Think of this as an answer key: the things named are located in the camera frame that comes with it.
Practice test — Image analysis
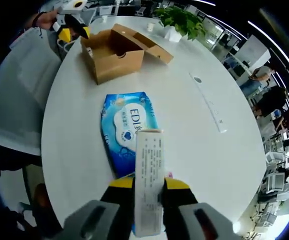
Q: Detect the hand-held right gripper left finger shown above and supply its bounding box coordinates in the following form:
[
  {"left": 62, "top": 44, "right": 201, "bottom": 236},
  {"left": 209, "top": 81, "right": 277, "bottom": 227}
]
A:
[{"left": 64, "top": 177, "right": 137, "bottom": 240}]

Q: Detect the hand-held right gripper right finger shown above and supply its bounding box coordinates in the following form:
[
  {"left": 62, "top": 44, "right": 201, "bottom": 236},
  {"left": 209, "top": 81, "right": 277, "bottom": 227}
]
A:
[{"left": 162, "top": 177, "right": 239, "bottom": 240}]

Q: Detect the small white carton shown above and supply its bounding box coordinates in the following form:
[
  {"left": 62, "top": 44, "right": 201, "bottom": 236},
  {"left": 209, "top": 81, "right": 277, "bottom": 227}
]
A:
[{"left": 135, "top": 129, "right": 166, "bottom": 237}]

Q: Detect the brown cardboard shoe box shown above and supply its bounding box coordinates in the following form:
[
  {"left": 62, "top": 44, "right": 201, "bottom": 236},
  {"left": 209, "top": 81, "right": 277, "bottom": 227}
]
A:
[{"left": 80, "top": 23, "right": 174, "bottom": 86}]

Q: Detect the blue wet wipes pack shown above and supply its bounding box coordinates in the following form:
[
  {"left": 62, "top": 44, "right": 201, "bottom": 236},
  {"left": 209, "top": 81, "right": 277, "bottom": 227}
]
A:
[{"left": 99, "top": 91, "right": 160, "bottom": 179}]

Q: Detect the white plant pot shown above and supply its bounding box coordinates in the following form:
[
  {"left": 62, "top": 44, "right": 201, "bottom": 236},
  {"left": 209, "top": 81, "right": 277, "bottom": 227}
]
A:
[{"left": 163, "top": 24, "right": 183, "bottom": 42}]

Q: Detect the green leafy plant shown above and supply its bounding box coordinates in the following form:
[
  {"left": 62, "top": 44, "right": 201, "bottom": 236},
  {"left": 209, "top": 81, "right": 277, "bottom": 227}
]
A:
[{"left": 154, "top": 6, "right": 207, "bottom": 41}]

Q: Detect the white table power strip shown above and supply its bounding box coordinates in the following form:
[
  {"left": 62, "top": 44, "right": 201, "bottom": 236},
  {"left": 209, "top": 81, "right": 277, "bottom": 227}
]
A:
[{"left": 188, "top": 72, "right": 228, "bottom": 134}]

